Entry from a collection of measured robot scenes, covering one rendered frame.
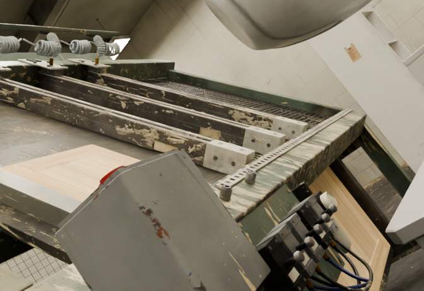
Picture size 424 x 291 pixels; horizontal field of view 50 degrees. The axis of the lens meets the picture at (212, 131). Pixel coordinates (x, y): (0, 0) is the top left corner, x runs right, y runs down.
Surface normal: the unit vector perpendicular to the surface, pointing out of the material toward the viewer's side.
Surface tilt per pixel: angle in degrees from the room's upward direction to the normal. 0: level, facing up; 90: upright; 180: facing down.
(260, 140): 90
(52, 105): 90
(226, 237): 90
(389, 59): 90
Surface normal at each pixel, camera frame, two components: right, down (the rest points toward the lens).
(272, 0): -0.11, 0.59
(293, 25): 0.18, 0.82
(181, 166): 0.68, -0.59
